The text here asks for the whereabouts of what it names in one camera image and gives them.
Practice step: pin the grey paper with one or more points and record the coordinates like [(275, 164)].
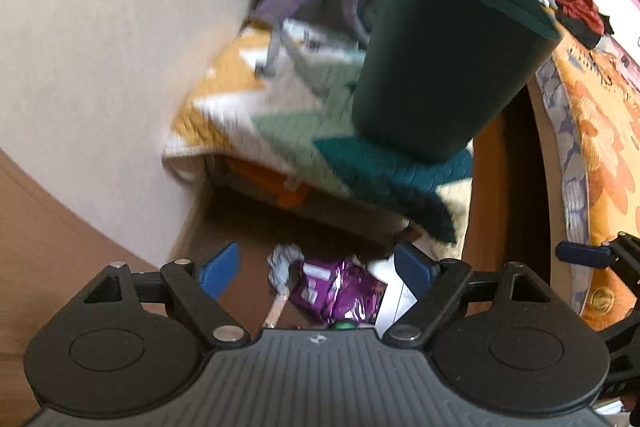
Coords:
[(284, 264)]

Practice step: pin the wooden door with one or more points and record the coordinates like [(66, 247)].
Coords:
[(40, 257)]

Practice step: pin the patchwork quilt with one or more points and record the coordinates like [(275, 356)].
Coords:
[(300, 127)]

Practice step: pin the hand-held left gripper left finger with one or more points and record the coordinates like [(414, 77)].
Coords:
[(220, 269)]

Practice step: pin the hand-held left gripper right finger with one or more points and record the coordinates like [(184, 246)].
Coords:
[(415, 269)]

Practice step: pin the white paper carton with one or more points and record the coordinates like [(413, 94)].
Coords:
[(395, 302)]

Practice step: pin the orange floral bedspread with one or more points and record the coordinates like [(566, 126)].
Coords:
[(600, 147)]

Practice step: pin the green wrapper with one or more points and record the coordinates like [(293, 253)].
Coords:
[(344, 326)]

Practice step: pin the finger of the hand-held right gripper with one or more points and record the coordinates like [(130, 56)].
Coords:
[(582, 253)]

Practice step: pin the dark green trash bin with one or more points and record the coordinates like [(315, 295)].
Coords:
[(440, 57)]

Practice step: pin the orange box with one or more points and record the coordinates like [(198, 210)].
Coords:
[(270, 184)]

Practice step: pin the purple snack bag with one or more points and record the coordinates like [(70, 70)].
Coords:
[(340, 292)]

